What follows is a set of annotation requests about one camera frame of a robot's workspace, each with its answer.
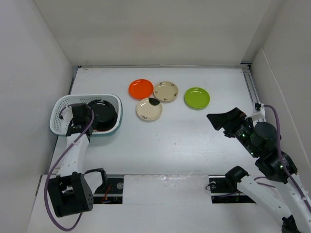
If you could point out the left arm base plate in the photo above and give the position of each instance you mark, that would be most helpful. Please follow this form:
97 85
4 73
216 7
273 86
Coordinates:
112 193

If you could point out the beige plate with motifs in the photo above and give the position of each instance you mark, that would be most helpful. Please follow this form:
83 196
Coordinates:
165 91

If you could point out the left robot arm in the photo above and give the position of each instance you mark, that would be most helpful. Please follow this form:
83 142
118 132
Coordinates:
71 190

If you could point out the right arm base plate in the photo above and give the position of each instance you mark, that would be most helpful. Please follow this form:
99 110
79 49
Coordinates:
222 193

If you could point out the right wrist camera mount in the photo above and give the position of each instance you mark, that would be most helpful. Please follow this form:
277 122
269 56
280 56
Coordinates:
259 112

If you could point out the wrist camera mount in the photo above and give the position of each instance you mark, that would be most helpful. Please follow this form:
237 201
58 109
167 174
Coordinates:
66 113
259 112

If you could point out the beige plate with black patch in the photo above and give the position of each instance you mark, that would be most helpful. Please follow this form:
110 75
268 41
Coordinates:
149 109

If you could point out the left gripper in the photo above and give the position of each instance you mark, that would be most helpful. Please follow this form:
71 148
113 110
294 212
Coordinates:
90 115

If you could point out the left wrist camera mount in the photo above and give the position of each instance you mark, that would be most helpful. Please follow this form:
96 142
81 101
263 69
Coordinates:
66 113

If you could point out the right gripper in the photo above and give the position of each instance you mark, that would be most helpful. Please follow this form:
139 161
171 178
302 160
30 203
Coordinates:
231 118

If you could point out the white perforated plastic basket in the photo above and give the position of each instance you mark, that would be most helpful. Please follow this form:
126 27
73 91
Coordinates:
59 126

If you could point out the orange plate front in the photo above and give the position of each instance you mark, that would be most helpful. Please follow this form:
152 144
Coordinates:
102 131

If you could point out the green plate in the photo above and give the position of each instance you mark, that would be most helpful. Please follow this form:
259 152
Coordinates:
197 98

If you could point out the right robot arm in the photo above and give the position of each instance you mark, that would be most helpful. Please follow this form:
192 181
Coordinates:
293 212

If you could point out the orange plate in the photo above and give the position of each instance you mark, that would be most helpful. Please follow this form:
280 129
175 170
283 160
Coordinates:
140 89
102 131

